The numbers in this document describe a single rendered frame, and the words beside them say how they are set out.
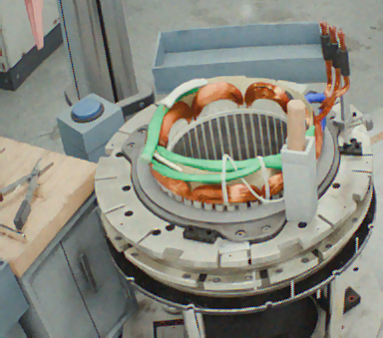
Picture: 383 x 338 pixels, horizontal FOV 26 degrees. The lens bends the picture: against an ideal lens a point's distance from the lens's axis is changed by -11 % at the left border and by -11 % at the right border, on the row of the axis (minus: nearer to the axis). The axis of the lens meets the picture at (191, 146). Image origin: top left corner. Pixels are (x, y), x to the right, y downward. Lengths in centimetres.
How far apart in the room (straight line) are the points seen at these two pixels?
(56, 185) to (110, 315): 23
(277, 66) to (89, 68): 32
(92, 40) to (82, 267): 41
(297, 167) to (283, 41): 49
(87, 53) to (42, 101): 190
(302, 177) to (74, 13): 59
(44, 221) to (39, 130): 211
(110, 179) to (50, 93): 232
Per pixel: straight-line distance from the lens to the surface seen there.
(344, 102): 99
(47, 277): 104
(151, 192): 95
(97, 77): 140
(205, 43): 132
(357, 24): 348
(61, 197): 103
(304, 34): 131
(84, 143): 119
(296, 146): 84
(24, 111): 325
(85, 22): 134
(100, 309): 117
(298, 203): 88
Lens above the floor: 170
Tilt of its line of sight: 36 degrees down
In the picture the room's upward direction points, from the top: 10 degrees counter-clockwise
